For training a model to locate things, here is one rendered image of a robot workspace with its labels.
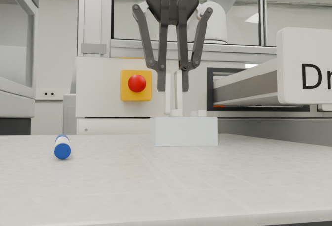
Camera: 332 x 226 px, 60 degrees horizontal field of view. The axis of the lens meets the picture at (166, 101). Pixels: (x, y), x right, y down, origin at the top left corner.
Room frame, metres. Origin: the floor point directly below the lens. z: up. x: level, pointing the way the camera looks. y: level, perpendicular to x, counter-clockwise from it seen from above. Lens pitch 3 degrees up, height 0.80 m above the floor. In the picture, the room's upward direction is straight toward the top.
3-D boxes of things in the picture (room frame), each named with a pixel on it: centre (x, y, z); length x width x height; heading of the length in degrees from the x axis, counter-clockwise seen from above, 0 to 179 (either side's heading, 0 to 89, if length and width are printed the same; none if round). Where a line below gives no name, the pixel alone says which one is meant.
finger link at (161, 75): (0.45, 0.02, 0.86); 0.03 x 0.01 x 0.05; 96
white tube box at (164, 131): (0.44, -0.02, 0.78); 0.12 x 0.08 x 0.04; 6
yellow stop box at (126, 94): (0.68, 0.07, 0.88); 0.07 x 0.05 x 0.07; 100
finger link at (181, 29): (0.45, -0.03, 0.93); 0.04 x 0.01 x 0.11; 6
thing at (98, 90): (1.23, -0.20, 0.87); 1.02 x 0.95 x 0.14; 100
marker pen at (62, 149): (0.31, 0.11, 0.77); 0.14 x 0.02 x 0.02; 20
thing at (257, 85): (0.64, -0.27, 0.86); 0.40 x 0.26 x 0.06; 10
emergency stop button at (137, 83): (0.64, 0.07, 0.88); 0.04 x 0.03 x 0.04; 100
